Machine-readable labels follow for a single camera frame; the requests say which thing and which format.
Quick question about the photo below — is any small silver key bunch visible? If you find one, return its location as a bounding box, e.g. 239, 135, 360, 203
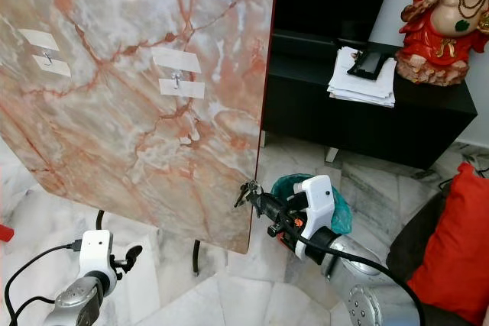
233, 179, 262, 209

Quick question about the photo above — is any metal hook with white tape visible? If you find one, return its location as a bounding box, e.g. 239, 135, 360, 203
19, 28, 73, 78
151, 46, 206, 100

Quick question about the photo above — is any black metal board stand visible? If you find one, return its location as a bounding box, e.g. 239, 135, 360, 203
96, 210, 202, 276

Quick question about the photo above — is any orange marble pattern board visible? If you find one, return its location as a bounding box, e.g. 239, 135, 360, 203
0, 0, 278, 255

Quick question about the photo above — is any long black sideboard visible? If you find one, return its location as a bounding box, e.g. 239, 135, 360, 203
261, 30, 478, 170

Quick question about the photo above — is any dark sofa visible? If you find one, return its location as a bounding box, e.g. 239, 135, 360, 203
386, 192, 448, 296

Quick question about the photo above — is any white paper stack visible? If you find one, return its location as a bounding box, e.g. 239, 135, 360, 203
326, 46, 397, 108

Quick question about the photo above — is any small black tray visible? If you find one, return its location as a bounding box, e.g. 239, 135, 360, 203
347, 48, 390, 79

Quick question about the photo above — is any red cushion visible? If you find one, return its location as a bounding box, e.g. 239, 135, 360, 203
406, 161, 489, 325

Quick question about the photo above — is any red laughing Buddha statue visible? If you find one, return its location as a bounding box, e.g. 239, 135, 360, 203
396, 0, 489, 87

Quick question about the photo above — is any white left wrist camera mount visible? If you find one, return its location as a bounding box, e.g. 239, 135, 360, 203
78, 230, 117, 298

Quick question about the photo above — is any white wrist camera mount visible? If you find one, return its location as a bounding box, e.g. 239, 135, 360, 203
78, 230, 117, 298
292, 174, 335, 260

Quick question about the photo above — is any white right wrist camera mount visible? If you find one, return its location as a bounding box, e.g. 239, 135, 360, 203
292, 174, 335, 260

